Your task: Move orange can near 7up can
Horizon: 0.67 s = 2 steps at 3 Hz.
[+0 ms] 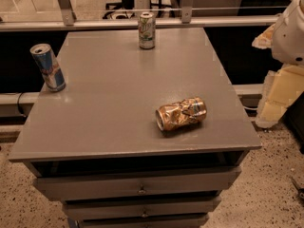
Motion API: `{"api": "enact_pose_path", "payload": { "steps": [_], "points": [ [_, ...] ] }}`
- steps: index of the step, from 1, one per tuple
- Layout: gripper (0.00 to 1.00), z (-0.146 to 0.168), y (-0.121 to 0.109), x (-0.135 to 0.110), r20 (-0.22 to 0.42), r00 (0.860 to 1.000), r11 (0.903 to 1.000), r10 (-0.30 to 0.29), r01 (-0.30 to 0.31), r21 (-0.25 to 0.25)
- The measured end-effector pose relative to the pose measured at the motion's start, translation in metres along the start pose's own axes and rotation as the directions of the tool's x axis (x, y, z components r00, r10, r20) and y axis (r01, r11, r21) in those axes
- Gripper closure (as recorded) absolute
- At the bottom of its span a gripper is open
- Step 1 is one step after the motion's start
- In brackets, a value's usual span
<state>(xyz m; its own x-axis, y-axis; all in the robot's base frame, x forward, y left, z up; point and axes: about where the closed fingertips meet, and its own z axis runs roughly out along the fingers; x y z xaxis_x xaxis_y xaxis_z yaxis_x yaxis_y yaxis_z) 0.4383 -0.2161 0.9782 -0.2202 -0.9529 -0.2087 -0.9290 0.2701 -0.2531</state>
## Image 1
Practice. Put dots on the grey drawer cabinet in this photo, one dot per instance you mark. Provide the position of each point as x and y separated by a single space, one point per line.
104 121

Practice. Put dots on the bottom grey drawer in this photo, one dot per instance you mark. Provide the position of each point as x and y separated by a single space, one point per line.
175 221

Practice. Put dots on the grey drawer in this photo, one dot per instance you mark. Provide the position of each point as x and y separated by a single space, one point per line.
137 184
175 221
141 208

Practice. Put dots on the metal window rail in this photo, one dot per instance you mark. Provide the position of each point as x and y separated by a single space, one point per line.
161 23

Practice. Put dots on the top grey drawer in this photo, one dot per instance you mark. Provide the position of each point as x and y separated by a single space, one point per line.
137 184

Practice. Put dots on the middle grey drawer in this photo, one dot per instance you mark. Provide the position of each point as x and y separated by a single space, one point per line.
141 208

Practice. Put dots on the dark tool on floor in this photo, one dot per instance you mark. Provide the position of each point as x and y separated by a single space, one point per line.
299 189

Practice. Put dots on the green white 7up can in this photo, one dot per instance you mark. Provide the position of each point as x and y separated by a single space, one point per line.
146 27

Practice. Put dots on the blue silver Red Bull can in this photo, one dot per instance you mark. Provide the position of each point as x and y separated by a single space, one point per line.
45 59

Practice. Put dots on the crushed orange soda can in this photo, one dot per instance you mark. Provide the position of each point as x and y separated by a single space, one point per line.
188 111

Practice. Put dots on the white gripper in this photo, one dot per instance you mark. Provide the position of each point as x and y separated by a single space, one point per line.
289 38

